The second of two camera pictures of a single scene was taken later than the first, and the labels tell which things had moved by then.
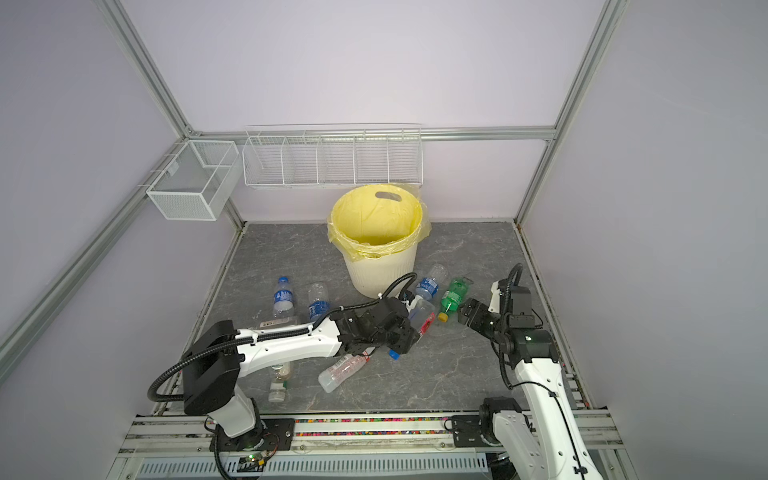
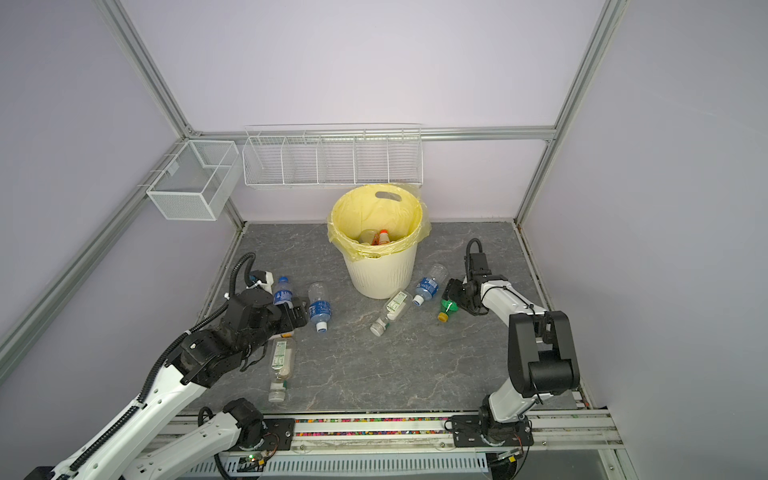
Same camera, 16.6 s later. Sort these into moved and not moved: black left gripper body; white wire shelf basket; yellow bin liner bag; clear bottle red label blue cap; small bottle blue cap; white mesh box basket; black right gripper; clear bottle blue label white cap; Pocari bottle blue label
Moved: clear bottle red label blue cap; black right gripper; black left gripper body
Not moved: white mesh box basket; Pocari bottle blue label; yellow bin liner bag; white wire shelf basket; clear bottle blue label white cap; small bottle blue cap
